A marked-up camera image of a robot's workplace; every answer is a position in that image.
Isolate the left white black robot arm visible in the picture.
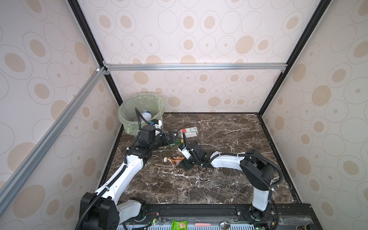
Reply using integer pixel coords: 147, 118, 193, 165
75, 109, 179, 230

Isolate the clear bottle red green label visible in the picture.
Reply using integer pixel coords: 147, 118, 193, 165
180, 127, 198, 139

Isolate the green bin with plastic liner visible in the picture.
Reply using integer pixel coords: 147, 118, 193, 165
118, 93, 165, 136

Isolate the green Sprite bottle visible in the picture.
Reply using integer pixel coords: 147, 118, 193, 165
164, 139, 184, 147

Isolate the green snack packet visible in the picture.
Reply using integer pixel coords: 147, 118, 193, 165
171, 220, 188, 230

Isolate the diagonal aluminium rail left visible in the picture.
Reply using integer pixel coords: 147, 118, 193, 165
1, 67, 107, 215

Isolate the pink handled tool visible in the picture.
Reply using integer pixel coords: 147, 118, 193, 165
195, 223, 212, 227

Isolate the horizontal aluminium rail back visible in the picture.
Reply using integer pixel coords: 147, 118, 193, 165
106, 63, 288, 71

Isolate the brown coffee bottle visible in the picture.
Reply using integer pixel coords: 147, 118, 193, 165
163, 156, 186, 166

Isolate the black base frame rail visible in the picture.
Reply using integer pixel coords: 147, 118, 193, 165
116, 204, 322, 230

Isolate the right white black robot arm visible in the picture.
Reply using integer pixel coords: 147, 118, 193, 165
178, 134, 284, 214

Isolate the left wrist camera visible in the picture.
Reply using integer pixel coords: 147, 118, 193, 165
151, 119, 163, 136

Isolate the small blue label water bottle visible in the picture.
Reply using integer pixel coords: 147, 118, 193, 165
141, 111, 152, 122

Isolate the metal spoon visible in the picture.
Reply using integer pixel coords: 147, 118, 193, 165
219, 221, 231, 230

